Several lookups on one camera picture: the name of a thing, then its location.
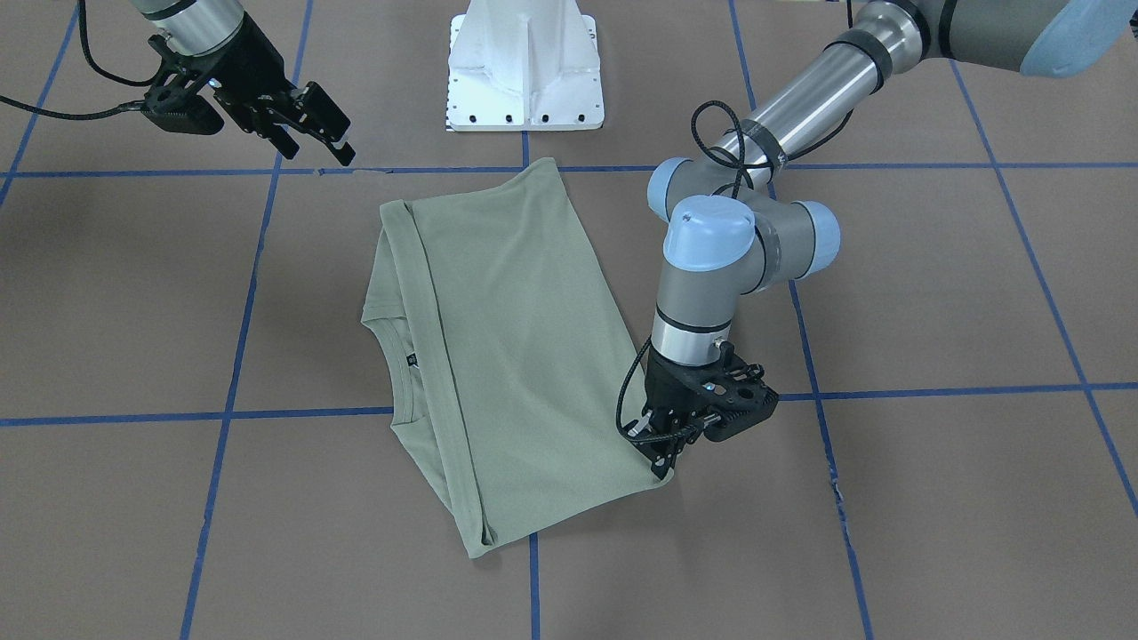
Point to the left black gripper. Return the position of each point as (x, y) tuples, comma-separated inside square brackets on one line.
[(662, 388)]

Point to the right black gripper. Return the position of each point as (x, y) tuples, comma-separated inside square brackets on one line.
[(246, 60)]

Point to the olive green long-sleeve shirt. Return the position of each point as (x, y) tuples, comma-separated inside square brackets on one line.
[(507, 354)]

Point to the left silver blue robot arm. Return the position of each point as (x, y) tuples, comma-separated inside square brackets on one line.
[(726, 237)]

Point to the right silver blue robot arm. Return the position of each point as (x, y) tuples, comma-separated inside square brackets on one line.
[(197, 27)]

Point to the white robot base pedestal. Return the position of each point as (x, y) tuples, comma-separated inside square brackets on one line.
[(524, 66)]

